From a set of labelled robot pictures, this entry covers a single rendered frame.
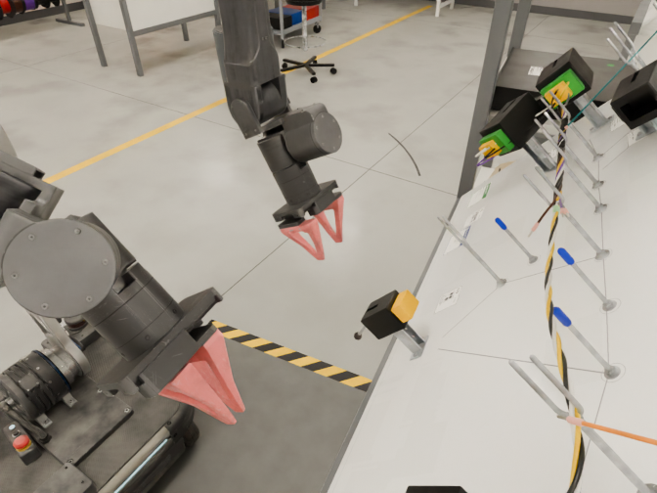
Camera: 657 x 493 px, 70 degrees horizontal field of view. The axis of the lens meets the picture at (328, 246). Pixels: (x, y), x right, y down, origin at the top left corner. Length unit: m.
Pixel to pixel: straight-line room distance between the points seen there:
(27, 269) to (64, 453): 1.31
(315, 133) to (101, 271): 0.40
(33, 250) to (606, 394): 0.45
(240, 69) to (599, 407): 0.56
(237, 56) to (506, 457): 0.56
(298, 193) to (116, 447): 1.07
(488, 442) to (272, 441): 1.27
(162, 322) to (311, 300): 1.79
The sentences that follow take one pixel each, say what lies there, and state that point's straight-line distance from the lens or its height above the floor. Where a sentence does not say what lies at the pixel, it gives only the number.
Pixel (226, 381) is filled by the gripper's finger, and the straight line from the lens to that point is 0.41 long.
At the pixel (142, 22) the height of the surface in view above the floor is 0.45.
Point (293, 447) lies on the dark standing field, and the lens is 1.73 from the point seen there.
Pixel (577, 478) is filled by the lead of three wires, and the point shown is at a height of 1.23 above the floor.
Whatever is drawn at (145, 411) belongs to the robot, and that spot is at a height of 0.24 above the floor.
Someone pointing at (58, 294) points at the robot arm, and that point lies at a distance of 0.31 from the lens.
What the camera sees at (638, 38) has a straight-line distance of 3.50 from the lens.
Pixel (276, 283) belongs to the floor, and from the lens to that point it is 2.25.
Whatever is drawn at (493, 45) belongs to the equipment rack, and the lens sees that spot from 1.17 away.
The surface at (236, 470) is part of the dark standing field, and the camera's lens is 1.72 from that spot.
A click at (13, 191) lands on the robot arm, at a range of 0.39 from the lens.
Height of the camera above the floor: 1.52
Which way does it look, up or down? 38 degrees down
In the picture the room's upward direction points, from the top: straight up
